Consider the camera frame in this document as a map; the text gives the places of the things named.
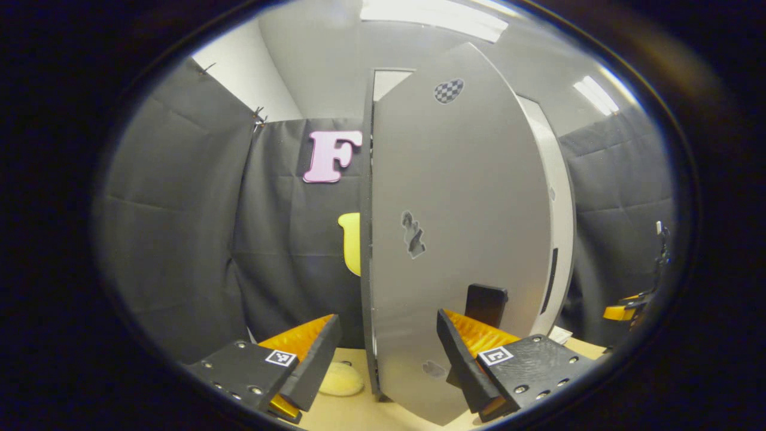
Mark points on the pale yellow round pad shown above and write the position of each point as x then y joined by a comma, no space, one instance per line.
342,380

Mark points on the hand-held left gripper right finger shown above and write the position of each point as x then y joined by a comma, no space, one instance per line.
461,365

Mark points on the black backdrop cloth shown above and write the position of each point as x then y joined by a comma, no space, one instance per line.
622,197
191,227

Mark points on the white cabinet door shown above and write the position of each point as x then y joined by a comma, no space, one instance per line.
559,209
467,179

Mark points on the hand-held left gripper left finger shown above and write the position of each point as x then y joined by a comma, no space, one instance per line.
314,365

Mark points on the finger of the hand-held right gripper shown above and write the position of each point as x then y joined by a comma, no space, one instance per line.
619,311

